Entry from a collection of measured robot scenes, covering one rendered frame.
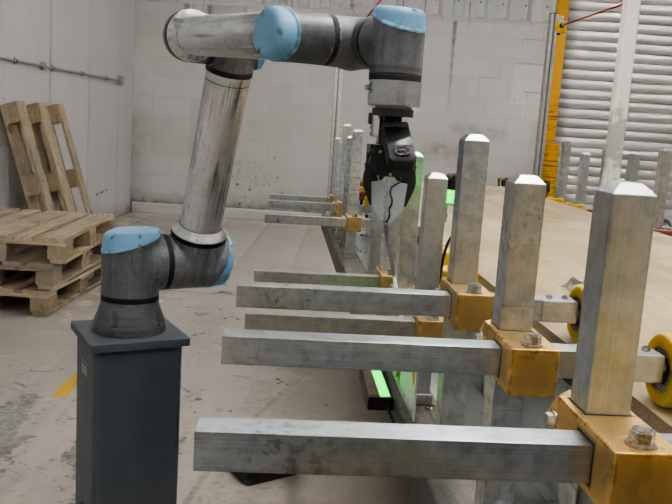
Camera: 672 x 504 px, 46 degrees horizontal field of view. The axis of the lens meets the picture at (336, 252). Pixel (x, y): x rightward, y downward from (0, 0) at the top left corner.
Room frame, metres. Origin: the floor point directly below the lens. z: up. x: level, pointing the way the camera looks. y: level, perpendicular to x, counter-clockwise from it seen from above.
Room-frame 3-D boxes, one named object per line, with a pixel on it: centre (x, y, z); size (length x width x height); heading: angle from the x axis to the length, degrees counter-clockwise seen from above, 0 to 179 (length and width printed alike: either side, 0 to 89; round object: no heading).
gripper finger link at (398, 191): (1.39, -0.10, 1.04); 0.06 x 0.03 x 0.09; 4
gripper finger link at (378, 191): (1.38, -0.07, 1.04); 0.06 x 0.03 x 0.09; 4
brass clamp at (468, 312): (1.08, -0.18, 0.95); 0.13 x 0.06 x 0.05; 4
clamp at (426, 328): (1.33, -0.17, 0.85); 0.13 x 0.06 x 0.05; 4
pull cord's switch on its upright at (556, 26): (4.24, -1.06, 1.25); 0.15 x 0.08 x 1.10; 4
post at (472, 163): (1.11, -0.18, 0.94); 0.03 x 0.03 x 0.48; 4
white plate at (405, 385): (1.38, -0.14, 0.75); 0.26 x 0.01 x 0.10; 4
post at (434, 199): (1.35, -0.16, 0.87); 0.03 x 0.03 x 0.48; 4
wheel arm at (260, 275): (1.81, -0.03, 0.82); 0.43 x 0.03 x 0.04; 94
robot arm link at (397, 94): (1.38, -0.08, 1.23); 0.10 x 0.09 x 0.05; 94
